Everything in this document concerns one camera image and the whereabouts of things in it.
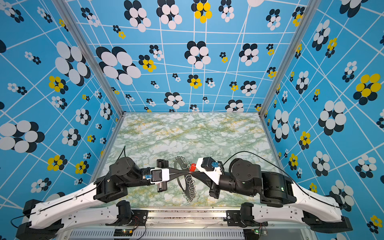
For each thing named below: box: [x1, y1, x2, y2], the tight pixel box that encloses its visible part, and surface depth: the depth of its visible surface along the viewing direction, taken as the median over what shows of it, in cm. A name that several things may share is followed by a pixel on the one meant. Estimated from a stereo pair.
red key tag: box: [189, 163, 197, 172], surface depth 54 cm
